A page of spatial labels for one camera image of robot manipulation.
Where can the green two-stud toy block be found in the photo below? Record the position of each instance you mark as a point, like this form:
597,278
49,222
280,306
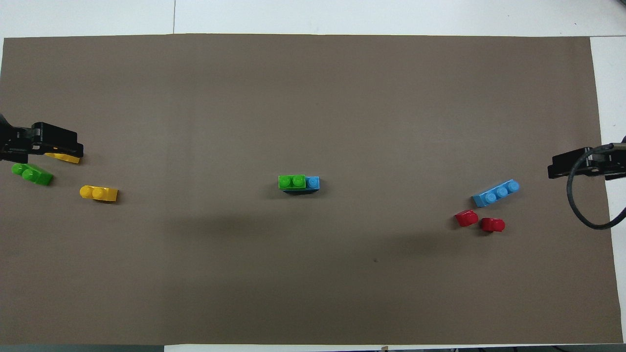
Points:
32,174
292,182

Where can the red toy block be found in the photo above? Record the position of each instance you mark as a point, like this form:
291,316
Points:
467,218
493,225

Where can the brown table mat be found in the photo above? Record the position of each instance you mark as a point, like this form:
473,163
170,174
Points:
313,274

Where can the blue three-stud toy block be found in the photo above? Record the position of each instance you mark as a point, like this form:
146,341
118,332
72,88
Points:
496,193

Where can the yellow two-stud toy block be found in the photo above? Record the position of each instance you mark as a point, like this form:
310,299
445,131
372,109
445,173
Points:
99,193
66,158

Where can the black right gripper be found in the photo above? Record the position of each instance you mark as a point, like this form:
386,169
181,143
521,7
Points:
562,166

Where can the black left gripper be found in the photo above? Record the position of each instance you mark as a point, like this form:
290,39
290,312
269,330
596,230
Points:
54,139

